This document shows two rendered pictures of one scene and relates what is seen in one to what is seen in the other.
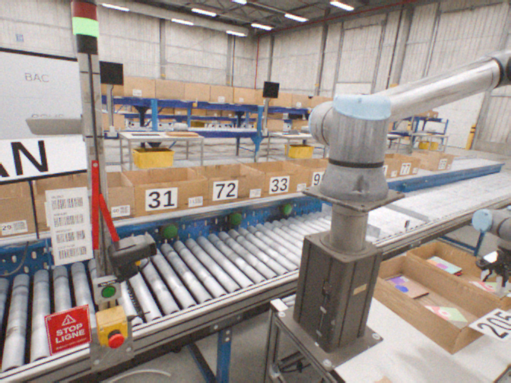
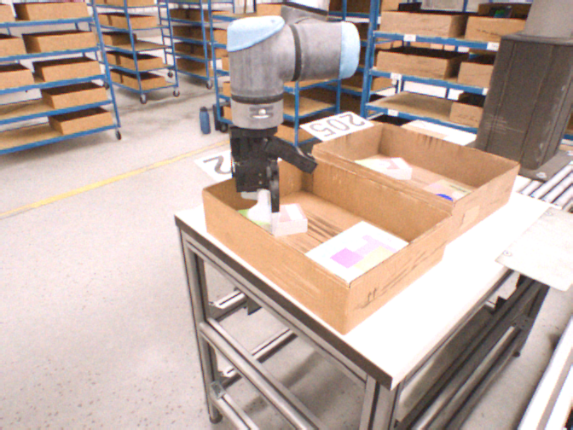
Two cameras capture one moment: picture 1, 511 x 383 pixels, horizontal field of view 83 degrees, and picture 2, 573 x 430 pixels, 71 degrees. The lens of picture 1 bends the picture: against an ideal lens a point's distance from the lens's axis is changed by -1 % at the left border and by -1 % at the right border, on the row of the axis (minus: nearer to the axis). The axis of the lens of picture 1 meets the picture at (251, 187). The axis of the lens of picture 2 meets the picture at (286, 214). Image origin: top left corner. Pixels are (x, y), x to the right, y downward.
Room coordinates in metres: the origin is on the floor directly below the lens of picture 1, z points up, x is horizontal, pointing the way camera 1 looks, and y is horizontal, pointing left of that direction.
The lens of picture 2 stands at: (1.79, -1.16, 1.21)
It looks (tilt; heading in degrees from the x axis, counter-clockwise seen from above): 31 degrees down; 169
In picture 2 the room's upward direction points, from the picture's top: straight up
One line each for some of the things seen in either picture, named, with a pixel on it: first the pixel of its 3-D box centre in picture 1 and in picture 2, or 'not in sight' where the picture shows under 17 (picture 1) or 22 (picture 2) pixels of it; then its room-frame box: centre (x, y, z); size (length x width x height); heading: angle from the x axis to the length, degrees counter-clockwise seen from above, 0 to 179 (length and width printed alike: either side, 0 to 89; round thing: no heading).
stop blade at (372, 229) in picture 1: (347, 220); not in sight; (1.79, -0.65, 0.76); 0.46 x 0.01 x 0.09; 36
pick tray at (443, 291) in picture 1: (424, 295); (408, 173); (0.98, -0.71, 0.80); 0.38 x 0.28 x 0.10; 30
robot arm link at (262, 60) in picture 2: not in sight; (257, 59); (1.09, -1.07, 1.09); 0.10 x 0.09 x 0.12; 97
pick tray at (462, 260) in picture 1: (461, 274); (319, 223); (1.16, -0.98, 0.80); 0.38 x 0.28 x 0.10; 31
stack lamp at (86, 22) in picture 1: (85, 20); not in sight; (0.71, 0.39, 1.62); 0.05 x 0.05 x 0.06
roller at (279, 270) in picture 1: (255, 251); not in sight; (1.35, -0.05, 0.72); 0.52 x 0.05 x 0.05; 36
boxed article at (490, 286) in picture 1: (488, 289); (272, 222); (1.09, -1.06, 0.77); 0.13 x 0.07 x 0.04; 93
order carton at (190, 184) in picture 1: (164, 189); not in sight; (1.54, 0.48, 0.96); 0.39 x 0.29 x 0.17; 125
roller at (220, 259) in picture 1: (221, 261); not in sight; (1.24, 0.11, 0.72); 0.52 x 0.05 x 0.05; 36
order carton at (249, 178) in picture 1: (226, 182); not in sight; (1.76, 0.16, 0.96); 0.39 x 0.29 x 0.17; 125
